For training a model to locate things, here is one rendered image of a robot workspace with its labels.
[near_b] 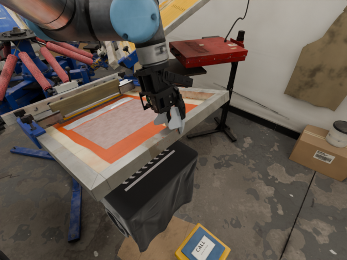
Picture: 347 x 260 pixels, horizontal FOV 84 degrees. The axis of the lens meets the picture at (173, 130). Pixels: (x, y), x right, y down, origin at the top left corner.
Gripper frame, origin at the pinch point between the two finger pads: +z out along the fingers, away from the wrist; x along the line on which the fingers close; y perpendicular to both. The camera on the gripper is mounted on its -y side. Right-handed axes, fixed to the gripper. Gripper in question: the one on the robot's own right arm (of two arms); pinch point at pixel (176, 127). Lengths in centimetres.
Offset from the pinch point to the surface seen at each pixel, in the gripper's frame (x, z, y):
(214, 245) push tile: 15.5, 34.8, 9.0
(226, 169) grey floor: -48, 118, -100
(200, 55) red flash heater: -61, 0, -96
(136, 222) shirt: -15.8, 38.6, 18.3
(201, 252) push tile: 13.6, 34.3, 13.1
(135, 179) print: -22.8, 26.2, 9.2
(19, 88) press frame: -129, -10, 17
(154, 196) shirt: -12.3, 30.6, 8.6
